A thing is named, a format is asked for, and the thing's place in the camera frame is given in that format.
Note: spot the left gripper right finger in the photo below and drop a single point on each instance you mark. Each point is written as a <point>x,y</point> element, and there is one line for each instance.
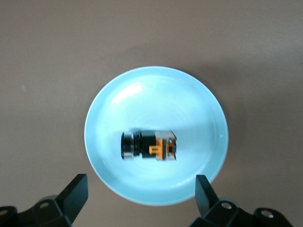
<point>208,205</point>

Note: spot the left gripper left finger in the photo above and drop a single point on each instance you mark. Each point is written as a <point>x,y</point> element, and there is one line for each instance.
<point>68,203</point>

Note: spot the orange and black switch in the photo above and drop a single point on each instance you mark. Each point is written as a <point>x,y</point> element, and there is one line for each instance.
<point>149,146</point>

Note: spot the light blue plate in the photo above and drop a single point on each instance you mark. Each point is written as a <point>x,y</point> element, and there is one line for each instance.
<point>156,106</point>

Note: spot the brown table mat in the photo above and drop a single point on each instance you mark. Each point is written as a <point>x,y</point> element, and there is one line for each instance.
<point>47,47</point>

